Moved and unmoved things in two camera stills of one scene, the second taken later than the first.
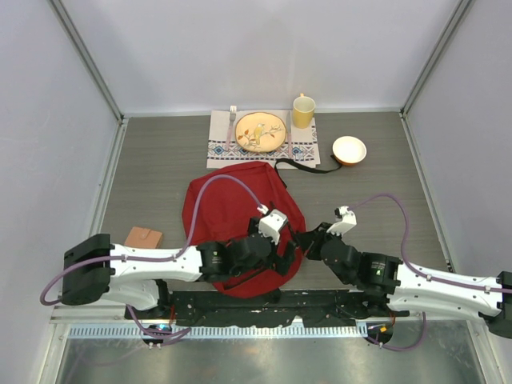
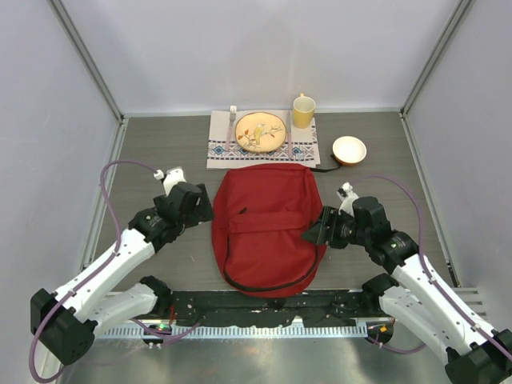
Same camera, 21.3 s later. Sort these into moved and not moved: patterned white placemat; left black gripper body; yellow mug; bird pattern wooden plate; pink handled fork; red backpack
Moved: left black gripper body; red backpack
Not moved: yellow mug; bird pattern wooden plate; pink handled fork; patterned white placemat
